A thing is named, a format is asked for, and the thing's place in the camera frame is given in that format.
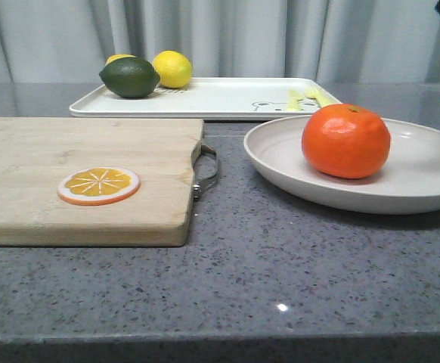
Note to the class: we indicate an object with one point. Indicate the orange mandarin fruit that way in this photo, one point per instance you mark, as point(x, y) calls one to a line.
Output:
point(346, 141)

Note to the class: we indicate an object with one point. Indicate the white rectangular tray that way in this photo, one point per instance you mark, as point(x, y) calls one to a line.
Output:
point(208, 98)

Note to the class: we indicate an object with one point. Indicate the grey curtain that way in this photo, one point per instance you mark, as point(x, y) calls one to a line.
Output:
point(327, 41)

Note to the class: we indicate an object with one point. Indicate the yellow plastic fork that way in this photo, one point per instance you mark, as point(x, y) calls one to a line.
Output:
point(319, 95)

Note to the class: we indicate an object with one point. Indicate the yellow lemon right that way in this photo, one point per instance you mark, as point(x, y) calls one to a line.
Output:
point(174, 68)

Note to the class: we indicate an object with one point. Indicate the green lime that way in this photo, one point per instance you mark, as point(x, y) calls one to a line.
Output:
point(130, 77)

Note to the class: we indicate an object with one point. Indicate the yellow lemon behind lime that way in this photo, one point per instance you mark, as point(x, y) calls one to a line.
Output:
point(116, 57)

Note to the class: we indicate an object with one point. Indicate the orange slice toy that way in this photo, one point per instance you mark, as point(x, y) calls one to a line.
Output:
point(98, 185)

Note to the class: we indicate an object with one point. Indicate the wooden cutting board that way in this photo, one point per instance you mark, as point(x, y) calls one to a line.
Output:
point(36, 154)

